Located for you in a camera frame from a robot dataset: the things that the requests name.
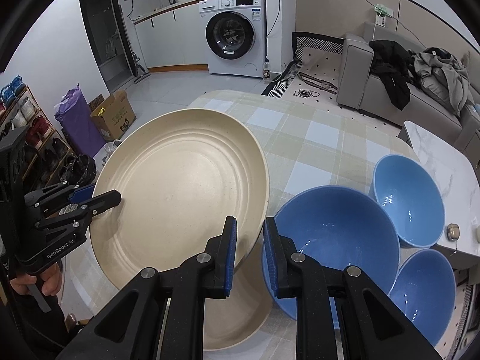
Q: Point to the person's left hand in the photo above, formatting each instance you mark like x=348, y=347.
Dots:
x=50, y=281

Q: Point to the grey sofa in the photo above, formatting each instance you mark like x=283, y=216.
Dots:
x=360, y=82

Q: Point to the person's left forearm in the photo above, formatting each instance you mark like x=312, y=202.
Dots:
x=37, y=322

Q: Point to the shoe rack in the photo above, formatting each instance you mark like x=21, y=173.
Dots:
x=30, y=135

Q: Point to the cardboard box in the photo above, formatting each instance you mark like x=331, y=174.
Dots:
x=116, y=116

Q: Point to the dark glass door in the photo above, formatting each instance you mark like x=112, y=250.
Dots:
x=101, y=26

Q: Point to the beige earbud case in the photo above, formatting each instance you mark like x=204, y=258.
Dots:
x=453, y=231

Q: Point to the black plastic bag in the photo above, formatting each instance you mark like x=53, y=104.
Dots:
x=80, y=168

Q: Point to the white lower kitchen cabinet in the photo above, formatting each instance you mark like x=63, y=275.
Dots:
x=168, y=37

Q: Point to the white shoes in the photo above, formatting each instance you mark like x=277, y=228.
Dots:
x=111, y=152

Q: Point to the clear plastic bottle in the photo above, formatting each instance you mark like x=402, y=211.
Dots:
x=266, y=72

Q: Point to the purple bag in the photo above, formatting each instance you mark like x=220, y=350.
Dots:
x=77, y=120

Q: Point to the stick vacuum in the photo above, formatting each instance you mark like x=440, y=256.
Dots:
x=138, y=71

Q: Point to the white dotted rug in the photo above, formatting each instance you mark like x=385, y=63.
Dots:
x=318, y=71

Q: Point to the black jacket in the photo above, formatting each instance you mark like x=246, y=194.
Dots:
x=392, y=71

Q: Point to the white washing machine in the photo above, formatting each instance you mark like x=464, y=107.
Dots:
x=232, y=33

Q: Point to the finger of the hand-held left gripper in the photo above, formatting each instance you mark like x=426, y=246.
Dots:
x=105, y=200
x=80, y=195

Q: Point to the wall outlet with green plug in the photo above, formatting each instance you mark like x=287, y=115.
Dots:
x=382, y=13

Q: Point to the beige plate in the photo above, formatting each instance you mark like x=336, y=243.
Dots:
x=180, y=187
x=236, y=318

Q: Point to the grey clothes pile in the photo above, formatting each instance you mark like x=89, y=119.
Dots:
x=446, y=78

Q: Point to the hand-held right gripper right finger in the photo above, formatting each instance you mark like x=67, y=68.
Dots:
x=270, y=258

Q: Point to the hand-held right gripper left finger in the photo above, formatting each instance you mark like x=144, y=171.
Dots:
x=231, y=255

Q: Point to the blue bowl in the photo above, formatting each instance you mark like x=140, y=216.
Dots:
x=423, y=292
x=337, y=232
x=405, y=195

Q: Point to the marble coffee table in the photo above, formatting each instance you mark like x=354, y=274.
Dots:
x=442, y=165

